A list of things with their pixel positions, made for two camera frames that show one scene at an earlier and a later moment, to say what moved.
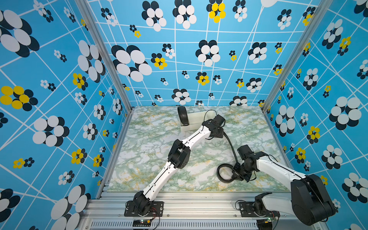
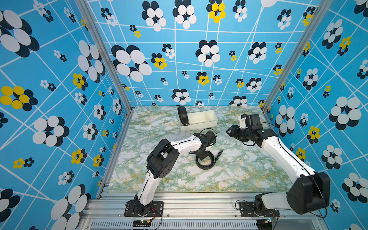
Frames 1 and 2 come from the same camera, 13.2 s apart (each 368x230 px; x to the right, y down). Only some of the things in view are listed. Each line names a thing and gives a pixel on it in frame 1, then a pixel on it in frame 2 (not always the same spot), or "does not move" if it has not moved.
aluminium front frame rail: (189, 211) does not move
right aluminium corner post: (323, 6) does not move
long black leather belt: (183, 114) does not move
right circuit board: (265, 224) does not move
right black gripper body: (240, 171) → (244, 134)
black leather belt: (218, 170) → (213, 159)
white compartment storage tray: (196, 119) does not move
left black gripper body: (219, 133) → (202, 155)
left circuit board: (141, 223) does not move
